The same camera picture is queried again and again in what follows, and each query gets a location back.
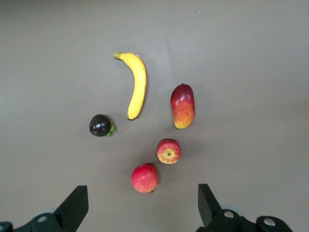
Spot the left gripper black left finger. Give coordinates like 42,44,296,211
0,185,89,232

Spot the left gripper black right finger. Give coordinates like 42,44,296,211
196,183,294,232

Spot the red yellow apple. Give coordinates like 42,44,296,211
156,138,182,165

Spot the yellow banana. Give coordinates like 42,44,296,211
113,52,148,121

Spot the red pomegranate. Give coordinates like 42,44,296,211
131,163,159,195

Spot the dark purple mangosteen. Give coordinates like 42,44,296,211
89,114,117,138

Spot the red yellow mango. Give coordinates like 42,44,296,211
170,83,196,130

